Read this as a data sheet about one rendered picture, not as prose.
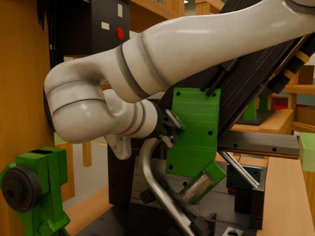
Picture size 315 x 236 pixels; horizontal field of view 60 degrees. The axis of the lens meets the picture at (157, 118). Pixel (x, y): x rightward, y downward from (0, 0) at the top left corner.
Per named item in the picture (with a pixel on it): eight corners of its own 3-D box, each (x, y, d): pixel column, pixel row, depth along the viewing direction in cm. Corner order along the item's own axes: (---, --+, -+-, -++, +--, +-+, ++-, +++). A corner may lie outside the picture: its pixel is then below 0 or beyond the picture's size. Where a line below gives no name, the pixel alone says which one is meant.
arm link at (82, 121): (152, 135, 43) (135, 87, 46) (92, 127, 30) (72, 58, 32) (117, 151, 46) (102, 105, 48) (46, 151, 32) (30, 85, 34)
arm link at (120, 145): (100, 125, 54) (79, 122, 49) (140, 87, 51) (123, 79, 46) (123, 162, 51) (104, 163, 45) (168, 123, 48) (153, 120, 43)
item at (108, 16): (131, 58, 78) (131, 3, 75) (94, 54, 62) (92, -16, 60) (95, 59, 83) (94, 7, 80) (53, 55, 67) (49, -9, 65)
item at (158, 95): (192, 180, 106) (194, 92, 101) (161, 216, 79) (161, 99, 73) (149, 173, 113) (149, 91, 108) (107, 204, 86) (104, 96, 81)
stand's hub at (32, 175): (45, 212, 44) (42, 167, 43) (29, 221, 41) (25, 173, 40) (12, 203, 47) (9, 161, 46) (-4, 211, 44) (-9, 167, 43)
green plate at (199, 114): (219, 177, 68) (226, 95, 70) (212, 180, 61) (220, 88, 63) (176, 171, 73) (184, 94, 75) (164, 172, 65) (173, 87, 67)
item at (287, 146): (295, 145, 80) (296, 135, 79) (298, 160, 65) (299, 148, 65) (171, 134, 96) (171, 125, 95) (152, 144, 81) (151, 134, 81)
